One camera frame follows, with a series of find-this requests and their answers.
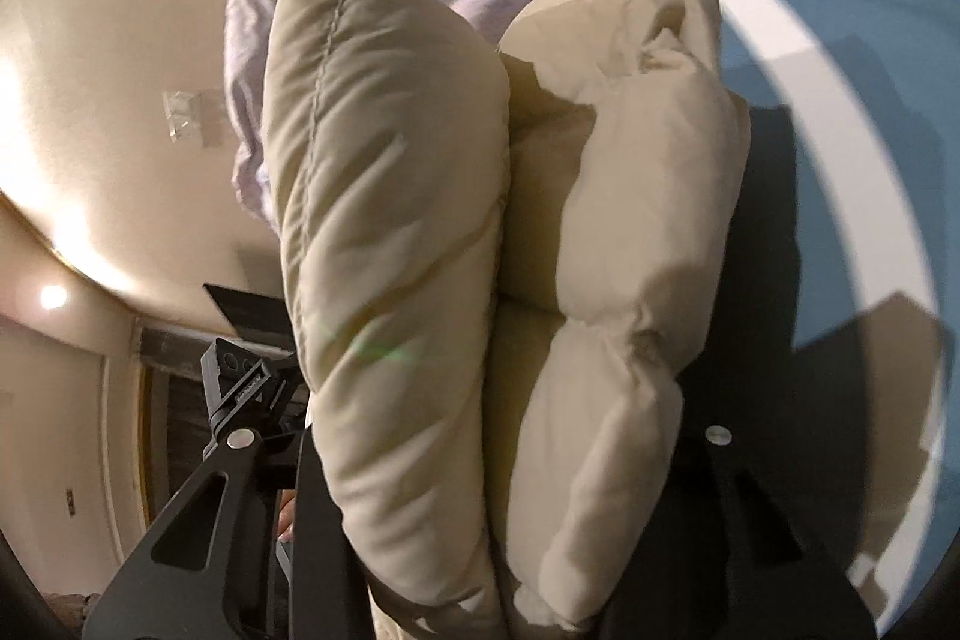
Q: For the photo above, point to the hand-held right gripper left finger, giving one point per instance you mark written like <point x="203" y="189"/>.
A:
<point x="319" y="535"/>

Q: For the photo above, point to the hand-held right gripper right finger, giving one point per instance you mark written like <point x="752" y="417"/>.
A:
<point x="697" y="535"/>

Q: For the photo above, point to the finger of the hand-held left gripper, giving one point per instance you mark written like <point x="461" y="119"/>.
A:
<point x="251" y="310"/>

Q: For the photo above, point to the beige puffer jacket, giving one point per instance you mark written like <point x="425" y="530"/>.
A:
<point x="390" y="175"/>

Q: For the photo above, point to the dark doorway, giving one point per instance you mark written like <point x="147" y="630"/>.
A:
<point x="176" y="400"/>

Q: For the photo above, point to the round ceiling light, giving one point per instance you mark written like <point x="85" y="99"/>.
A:
<point x="52" y="296"/>

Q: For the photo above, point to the clear tape patch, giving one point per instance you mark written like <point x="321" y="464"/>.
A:
<point x="189" y="117"/>

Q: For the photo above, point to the blue white-striped bedsheet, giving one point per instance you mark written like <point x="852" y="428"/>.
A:
<point x="862" y="25"/>

